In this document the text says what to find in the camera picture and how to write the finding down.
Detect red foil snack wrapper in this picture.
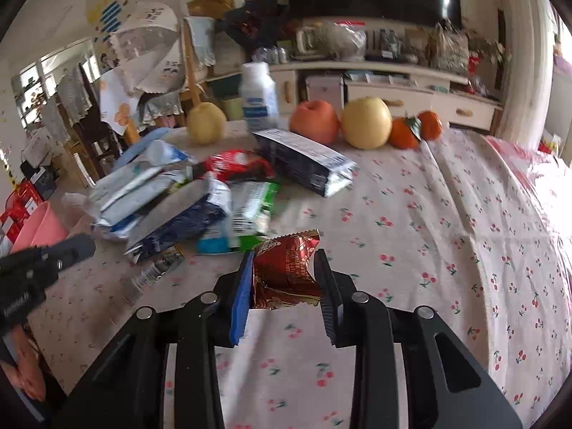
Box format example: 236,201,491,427
252,230,321,310

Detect blue white carton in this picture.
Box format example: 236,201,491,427
124,176,232,262

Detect person's left hand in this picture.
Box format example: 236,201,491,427
1,325,45,402

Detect pink plastic bin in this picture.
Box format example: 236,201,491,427
10,202,69,254

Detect red gift boxes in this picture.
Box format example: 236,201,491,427
1,180,45,243

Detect green white snack packet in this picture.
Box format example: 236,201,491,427
228,181,279,251

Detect white wet wipes pack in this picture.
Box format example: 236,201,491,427
83,139,198,231

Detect red coffee packet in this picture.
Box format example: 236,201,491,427
204,149,275,183

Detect dark blue milk carton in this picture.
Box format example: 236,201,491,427
253,129,358,198

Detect cherry print tablecloth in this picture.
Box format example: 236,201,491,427
26,120,572,429

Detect orange tangerine with leaf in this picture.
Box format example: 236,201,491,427
389,116,422,149

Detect yellow pear beside apple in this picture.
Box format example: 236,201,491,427
341,97,392,150

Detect red apple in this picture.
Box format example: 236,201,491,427
289,100,339,145

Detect yellow pear near bottle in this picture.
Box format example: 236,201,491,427
186,102,227,145

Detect blue stool seat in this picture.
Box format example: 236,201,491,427
113,127,170,172

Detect orange tangerine far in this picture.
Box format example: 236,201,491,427
417,110,443,142

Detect pink storage box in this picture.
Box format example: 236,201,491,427
305,75,344,116

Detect white plastic bottle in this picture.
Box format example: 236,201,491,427
238,62,279,132

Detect white tv cabinet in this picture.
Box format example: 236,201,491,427
196,59,504,133

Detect wooden chair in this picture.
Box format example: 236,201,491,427
179,16,206,108

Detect clear plastic bag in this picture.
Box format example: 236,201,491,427
321,21,366,62

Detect mesh food cover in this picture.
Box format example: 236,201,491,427
110,2,185,94

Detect dark flower bouquet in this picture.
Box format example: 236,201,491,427
216,0,288,53

